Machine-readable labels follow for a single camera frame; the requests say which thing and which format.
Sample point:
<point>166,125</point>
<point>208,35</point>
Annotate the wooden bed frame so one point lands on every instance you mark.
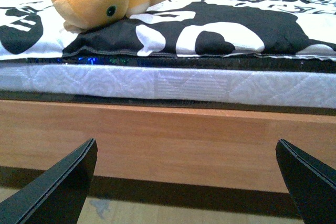
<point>208,147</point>

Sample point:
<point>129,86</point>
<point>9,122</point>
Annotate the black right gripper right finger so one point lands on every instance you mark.
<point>310,182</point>

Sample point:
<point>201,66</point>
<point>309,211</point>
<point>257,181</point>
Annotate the white quilted mattress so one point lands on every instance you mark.
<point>304,89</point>

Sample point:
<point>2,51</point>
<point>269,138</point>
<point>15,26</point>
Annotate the black and white duvet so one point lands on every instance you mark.
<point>293,29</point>

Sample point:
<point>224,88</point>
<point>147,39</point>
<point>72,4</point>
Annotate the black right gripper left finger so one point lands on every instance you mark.
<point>58,194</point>

